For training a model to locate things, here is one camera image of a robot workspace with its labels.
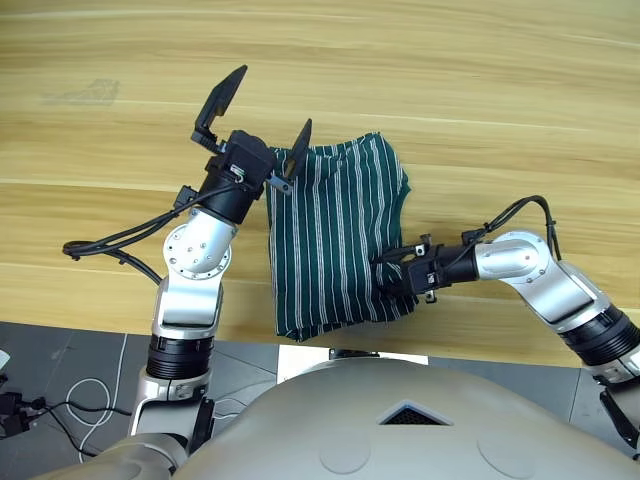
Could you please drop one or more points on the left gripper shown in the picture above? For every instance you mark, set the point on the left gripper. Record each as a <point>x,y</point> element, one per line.
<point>225,200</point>

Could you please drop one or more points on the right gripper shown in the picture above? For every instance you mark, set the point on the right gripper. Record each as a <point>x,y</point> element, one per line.
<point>457,265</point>

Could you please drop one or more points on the green striped T-shirt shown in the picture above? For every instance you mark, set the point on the green striped T-shirt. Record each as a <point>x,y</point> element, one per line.
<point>335,235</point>

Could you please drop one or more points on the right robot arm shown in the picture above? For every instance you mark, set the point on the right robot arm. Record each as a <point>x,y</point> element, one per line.
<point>545,280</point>

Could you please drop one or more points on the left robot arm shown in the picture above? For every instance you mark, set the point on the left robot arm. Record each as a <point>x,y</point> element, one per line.
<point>195,250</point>

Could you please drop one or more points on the robot body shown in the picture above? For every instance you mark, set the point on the robot body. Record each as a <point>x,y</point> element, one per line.
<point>390,430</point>

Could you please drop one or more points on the black connector box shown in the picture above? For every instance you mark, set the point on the black connector box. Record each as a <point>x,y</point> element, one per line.
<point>12,415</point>

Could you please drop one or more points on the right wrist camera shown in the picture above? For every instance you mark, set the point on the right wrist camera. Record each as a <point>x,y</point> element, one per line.
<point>422,275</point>

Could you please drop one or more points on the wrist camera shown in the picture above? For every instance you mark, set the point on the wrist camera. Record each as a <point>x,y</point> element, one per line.
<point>250,155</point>
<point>422,275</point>

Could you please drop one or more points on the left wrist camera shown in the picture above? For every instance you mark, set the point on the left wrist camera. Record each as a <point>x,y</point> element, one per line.
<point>250,155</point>

